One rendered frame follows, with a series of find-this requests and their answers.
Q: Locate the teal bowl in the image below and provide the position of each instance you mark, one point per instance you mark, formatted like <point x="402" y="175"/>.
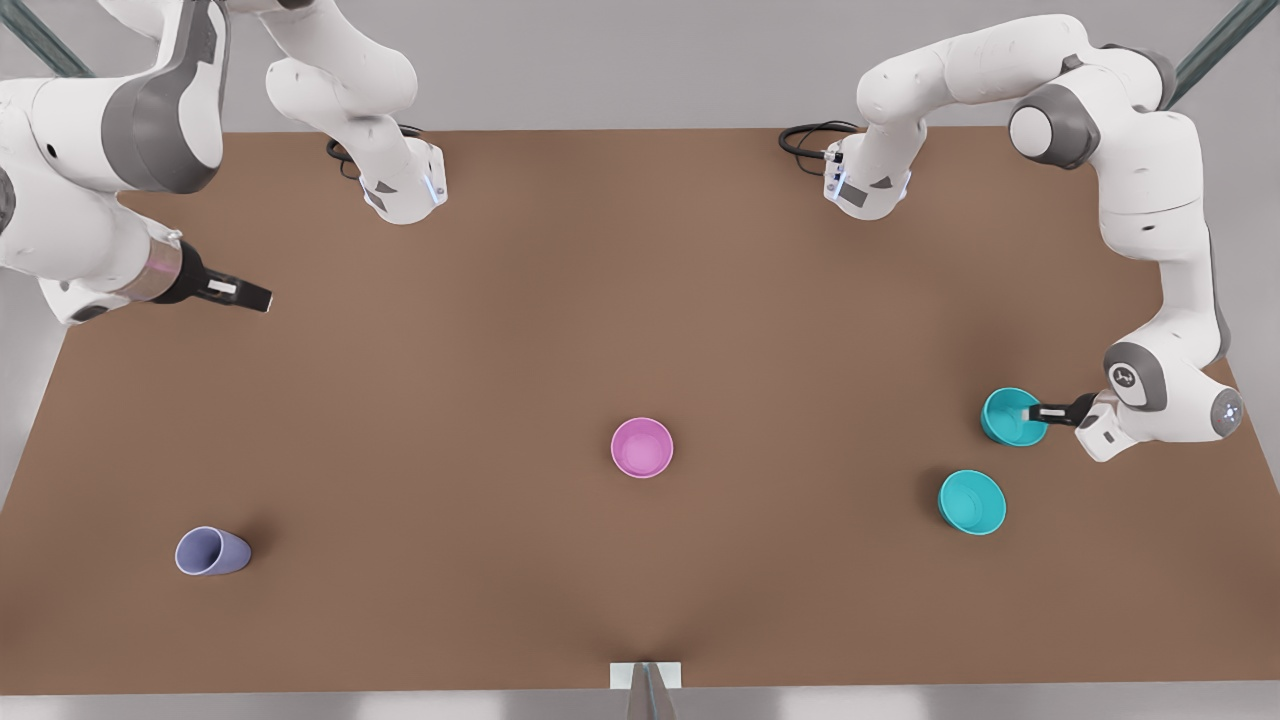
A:
<point x="972" y="502"/>
<point x="1012" y="418"/>

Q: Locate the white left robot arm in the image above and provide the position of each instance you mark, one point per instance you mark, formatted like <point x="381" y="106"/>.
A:
<point x="1150" y="170"/>

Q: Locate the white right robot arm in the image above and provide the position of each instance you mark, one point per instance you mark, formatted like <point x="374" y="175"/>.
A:
<point x="90" y="150"/>

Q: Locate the pink bowl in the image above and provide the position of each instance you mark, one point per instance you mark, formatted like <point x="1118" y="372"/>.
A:
<point x="642" y="448"/>

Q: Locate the lavender cup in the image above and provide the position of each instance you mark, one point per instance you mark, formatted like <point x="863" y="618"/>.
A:
<point x="212" y="551"/>

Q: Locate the silver frame post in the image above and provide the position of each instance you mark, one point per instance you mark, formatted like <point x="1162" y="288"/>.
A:
<point x="1215" y="45"/>
<point x="40" y="40"/>
<point x="648" y="692"/>

